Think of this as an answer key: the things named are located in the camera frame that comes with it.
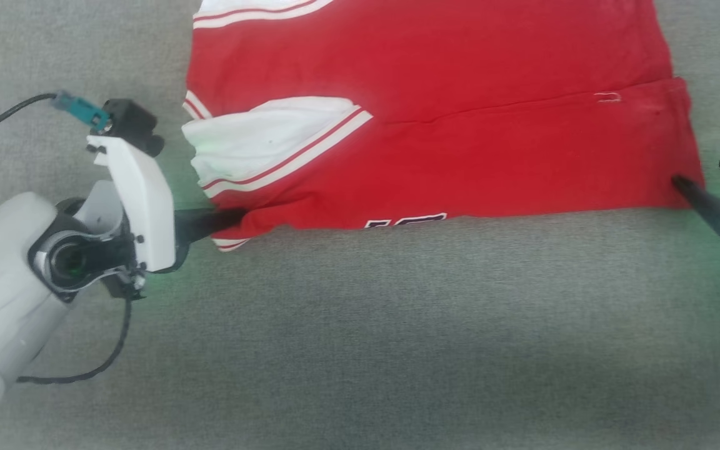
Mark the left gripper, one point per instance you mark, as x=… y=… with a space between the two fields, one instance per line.
x=85 y=256

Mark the red white-striped sports garment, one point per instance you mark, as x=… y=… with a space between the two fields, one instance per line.
x=460 y=94

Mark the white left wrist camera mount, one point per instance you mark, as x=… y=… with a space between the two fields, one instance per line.
x=141 y=200

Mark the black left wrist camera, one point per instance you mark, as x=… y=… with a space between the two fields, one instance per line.
x=129 y=122

